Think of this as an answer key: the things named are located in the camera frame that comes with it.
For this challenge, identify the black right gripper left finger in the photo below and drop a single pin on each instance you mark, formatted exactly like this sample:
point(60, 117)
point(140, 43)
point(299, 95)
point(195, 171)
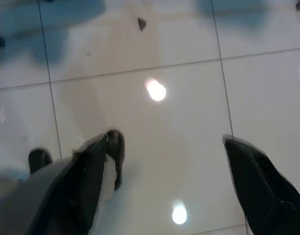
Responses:
point(74, 191)

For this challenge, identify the small dark triangular chip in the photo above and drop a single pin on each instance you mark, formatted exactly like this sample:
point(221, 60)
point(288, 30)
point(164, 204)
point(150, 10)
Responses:
point(142, 23)

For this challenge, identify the grey robot right leg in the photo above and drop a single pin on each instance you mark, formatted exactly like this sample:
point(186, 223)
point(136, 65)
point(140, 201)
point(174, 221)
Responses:
point(15, 208)

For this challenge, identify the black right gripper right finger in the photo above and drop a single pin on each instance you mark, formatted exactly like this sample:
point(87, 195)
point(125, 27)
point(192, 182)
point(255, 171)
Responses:
point(267, 195)

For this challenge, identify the black robot left foot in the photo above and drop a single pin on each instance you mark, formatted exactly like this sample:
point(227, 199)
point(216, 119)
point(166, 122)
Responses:
point(38, 159)

